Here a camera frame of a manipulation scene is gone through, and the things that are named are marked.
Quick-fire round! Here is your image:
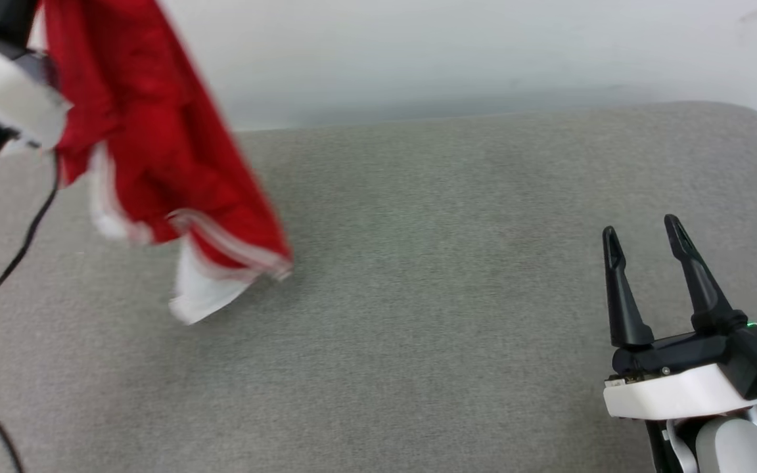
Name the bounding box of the grey fabric sofa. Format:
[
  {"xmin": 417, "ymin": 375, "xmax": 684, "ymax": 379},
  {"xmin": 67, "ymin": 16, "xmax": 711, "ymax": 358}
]
[{"xmin": 0, "ymin": 101, "xmax": 757, "ymax": 473}]

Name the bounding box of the red and white jersey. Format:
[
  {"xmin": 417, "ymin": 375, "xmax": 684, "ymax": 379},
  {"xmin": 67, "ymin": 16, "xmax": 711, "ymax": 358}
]
[{"xmin": 42, "ymin": 0, "xmax": 295, "ymax": 327}]

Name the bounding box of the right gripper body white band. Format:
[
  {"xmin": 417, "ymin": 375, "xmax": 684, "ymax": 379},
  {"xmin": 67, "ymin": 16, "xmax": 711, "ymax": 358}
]
[{"xmin": 603, "ymin": 327, "xmax": 757, "ymax": 422}]

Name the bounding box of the left arm teal plug cable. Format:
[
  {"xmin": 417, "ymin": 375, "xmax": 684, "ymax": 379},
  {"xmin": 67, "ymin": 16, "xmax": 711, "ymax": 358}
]
[{"xmin": 0, "ymin": 148, "xmax": 62, "ymax": 327}]

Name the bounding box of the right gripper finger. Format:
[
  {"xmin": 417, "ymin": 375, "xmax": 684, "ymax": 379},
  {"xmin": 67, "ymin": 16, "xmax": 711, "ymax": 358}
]
[
  {"xmin": 601, "ymin": 226, "xmax": 656, "ymax": 349},
  {"xmin": 664, "ymin": 214, "xmax": 748, "ymax": 334}
]

